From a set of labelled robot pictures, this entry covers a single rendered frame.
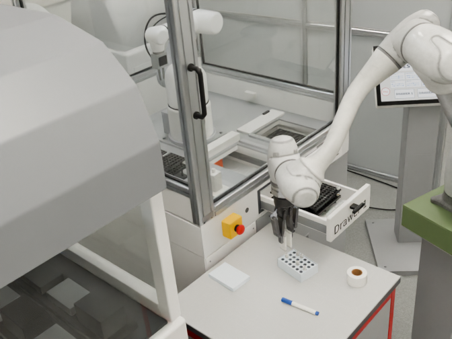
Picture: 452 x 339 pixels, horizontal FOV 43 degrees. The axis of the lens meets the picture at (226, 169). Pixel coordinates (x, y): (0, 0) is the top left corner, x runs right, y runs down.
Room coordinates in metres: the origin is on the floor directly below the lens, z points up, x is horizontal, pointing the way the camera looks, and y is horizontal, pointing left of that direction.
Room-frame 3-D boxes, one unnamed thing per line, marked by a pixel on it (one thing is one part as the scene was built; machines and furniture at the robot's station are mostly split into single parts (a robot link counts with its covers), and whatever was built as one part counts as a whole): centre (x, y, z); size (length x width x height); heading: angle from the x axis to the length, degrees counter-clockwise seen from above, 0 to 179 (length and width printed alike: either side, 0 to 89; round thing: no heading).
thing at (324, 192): (1.95, -0.31, 0.87); 0.22 x 0.18 x 0.06; 46
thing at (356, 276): (1.54, -0.42, 0.78); 0.07 x 0.07 x 0.04
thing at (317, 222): (1.95, -0.30, 0.86); 0.40 x 0.26 x 0.06; 46
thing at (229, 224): (1.78, -0.01, 0.88); 0.07 x 0.05 x 0.07; 136
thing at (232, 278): (1.62, 0.02, 0.77); 0.13 x 0.09 x 0.02; 42
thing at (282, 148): (1.66, -0.19, 1.21); 0.13 x 0.11 x 0.16; 9
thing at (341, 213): (1.81, -0.45, 0.87); 0.29 x 0.02 x 0.11; 136
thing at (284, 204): (1.67, -0.19, 1.03); 0.08 x 0.07 x 0.09; 125
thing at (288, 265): (1.63, -0.23, 0.78); 0.12 x 0.08 x 0.04; 35
